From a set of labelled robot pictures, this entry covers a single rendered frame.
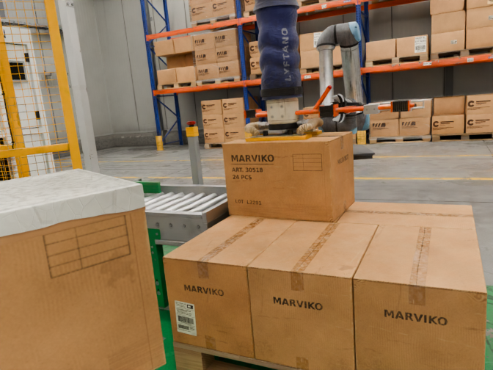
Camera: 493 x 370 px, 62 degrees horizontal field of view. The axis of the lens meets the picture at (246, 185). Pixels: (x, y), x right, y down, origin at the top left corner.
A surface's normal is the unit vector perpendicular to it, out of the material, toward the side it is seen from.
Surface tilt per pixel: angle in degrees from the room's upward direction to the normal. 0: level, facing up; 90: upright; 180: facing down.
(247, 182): 90
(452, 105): 90
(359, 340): 90
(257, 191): 90
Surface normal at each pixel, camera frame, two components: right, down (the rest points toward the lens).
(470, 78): -0.42, 0.22
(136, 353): 0.62, 0.11
